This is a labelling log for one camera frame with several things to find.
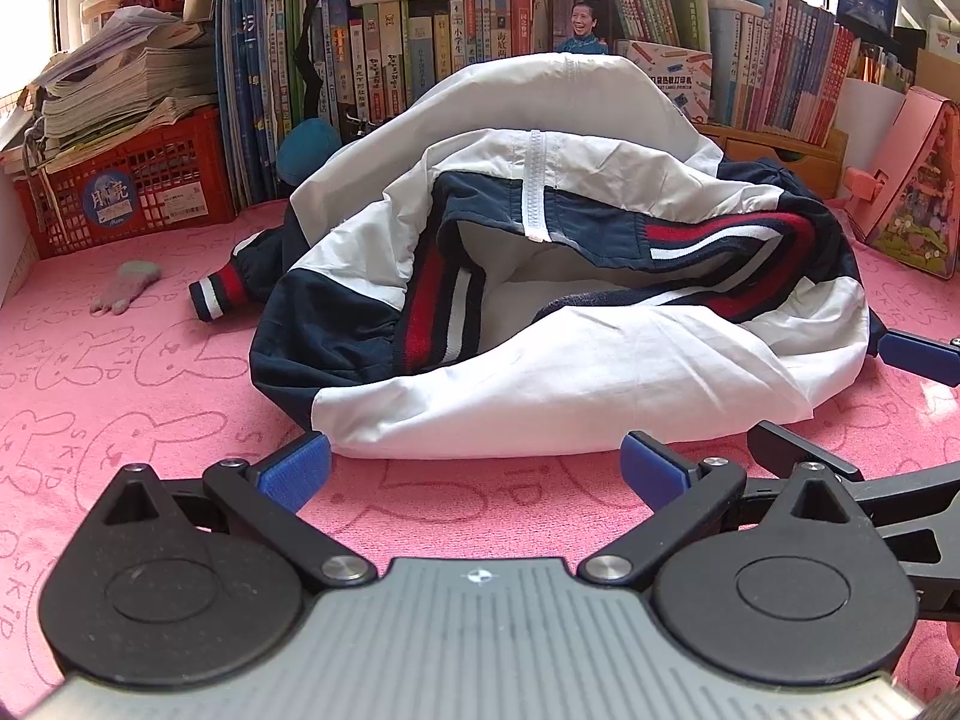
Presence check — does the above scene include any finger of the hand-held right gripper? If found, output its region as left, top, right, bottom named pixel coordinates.
left=748, top=422, right=960, bottom=590
left=877, top=330, right=960, bottom=385

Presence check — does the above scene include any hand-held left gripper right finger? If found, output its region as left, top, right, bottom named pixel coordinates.
left=577, top=431, right=856, bottom=587

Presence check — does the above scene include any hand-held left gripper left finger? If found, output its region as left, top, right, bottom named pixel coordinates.
left=101, top=432, right=377, bottom=590

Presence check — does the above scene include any navy and white jacket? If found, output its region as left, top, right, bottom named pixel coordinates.
left=187, top=52, right=878, bottom=460

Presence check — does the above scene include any pink toy house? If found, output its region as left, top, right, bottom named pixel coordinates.
left=840, top=86, right=960, bottom=278

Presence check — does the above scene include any wooden desk organizer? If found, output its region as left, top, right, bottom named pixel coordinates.
left=697, top=124, right=848, bottom=200

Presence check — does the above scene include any small grey glove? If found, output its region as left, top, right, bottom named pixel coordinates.
left=90, top=260, right=160, bottom=316

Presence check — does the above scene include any row of books on organizer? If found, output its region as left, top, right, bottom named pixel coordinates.
left=600, top=0, right=863, bottom=147

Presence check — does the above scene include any teal plush ball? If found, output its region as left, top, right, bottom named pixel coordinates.
left=276, top=118, right=344, bottom=187

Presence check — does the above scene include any red plastic crate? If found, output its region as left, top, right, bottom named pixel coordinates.
left=13, top=106, right=237, bottom=260

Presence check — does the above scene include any white box with pencil print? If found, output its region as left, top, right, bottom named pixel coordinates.
left=616, top=40, right=713, bottom=125

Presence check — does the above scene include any row of tall blue books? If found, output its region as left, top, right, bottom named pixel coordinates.
left=216, top=0, right=308, bottom=215

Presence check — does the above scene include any stack of paper booklets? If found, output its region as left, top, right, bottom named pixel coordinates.
left=22, top=6, right=218, bottom=158

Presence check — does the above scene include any smartphone with lit screen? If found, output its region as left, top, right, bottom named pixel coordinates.
left=550, top=0, right=612, bottom=57

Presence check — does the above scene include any grey cord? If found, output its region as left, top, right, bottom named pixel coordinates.
left=21, top=116, right=61, bottom=200

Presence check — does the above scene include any black hanging strap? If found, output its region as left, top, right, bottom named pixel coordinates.
left=294, top=0, right=331, bottom=121

